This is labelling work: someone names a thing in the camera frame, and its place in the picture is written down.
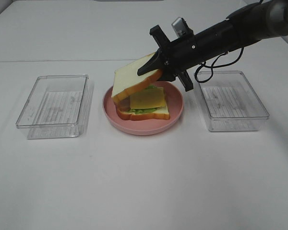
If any white bread slice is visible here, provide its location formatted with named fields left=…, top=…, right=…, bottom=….
left=115, top=87, right=171, bottom=121

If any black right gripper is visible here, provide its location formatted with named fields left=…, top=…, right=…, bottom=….
left=137, top=24, right=230, bottom=91

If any clear plastic tray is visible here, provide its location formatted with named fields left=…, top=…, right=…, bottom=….
left=15, top=74, right=94, bottom=139
left=193, top=70, right=269, bottom=132

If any green lettuce leaf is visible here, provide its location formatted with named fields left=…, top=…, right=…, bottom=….
left=129, top=85, right=158, bottom=114

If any clear plastic tray right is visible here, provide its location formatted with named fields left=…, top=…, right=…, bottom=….
left=193, top=70, right=269, bottom=132

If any red bacon strip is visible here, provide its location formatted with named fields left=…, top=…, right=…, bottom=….
left=119, top=97, right=131, bottom=112

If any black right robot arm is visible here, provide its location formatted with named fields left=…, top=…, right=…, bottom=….
left=137, top=0, right=288, bottom=91

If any pink round plate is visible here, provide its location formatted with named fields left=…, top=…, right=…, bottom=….
left=103, top=81, right=184, bottom=136

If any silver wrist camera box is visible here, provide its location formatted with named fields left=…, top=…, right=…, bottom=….
left=171, top=17, right=194, bottom=38

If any clear plastic tray left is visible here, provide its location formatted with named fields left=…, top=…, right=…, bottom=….
left=15, top=74, right=94, bottom=139

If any yellow cheese slice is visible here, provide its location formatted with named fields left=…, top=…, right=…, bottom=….
left=130, top=87, right=166, bottom=109

